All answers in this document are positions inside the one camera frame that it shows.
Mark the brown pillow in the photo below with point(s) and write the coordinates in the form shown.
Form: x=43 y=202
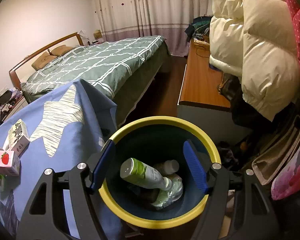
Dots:
x=61 y=50
x=42 y=61

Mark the yellow box on far nightstand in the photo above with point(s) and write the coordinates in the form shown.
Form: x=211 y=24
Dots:
x=97 y=34

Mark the pink strawberry milk carton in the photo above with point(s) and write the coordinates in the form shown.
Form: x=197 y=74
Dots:
x=9 y=163

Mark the left brown pillow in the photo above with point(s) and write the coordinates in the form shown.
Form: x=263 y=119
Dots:
x=42 y=61

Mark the dark clothes pile on nightstand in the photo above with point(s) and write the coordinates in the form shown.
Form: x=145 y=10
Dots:
x=7 y=101

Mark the green label bottle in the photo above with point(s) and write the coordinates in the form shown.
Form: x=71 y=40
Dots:
x=143 y=175

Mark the white nightstand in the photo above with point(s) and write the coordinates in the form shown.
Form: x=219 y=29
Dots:
x=19 y=104

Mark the right brown pillow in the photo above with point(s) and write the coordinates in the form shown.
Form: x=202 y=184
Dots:
x=61 y=50

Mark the white pill bottle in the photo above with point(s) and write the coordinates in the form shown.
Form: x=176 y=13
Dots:
x=168 y=167

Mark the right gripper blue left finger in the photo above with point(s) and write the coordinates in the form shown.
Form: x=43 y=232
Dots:
x=99 y=164

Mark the pink floral bag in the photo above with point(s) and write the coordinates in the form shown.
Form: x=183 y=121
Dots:
x=288 y=180

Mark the pink white curtain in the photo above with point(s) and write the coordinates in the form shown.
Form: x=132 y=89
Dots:
x=119 y=19

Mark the cream puffer jacket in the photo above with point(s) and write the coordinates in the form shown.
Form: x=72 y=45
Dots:
x=254 y=41

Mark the wooden low cabinet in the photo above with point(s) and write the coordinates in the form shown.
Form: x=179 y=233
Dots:
x=200 y=102

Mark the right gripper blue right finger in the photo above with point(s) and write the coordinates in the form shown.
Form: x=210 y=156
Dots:
x=197 y=170

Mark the green plaid duvet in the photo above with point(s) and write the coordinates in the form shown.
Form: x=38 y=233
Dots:
x=107 y=66

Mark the blue star tablecloth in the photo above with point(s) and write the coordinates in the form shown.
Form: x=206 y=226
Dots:
x=65 y=127

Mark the green plastic bag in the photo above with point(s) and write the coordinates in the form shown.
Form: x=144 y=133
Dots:
x=166 y=198

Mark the clothes pile on cabinet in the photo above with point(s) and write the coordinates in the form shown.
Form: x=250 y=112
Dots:
x=199 y=28

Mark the yellow rimmed trash bin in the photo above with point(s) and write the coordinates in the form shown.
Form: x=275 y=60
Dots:
x=153 y=141

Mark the beige handbag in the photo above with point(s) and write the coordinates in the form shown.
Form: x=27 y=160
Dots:
x=270 y=161

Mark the white cardboard box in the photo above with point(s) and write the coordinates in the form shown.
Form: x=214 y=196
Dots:
x=17 y=139

